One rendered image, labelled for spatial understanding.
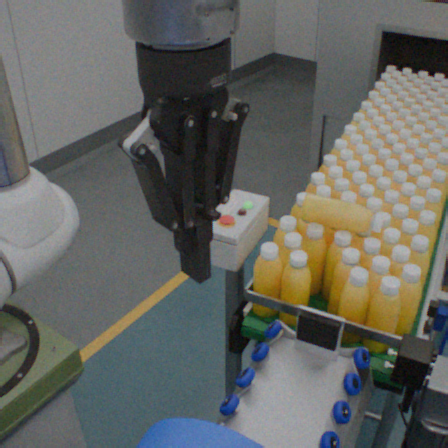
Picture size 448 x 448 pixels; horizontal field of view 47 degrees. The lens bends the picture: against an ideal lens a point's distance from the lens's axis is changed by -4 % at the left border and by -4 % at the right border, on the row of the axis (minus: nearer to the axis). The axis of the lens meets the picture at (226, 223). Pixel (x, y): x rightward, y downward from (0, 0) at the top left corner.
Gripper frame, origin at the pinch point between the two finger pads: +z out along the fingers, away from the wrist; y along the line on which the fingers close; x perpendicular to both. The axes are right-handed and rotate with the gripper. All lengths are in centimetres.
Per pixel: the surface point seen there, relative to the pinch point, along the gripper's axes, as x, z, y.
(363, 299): 9, 48, 53
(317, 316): 13, 47, 42
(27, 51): 291, 60, 110
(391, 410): 7, 113, 82
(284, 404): 8, 59, 27
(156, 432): 5.0, 31.7, -4.7
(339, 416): -3, 54, 30
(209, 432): -1.8, 28.1, -1.0
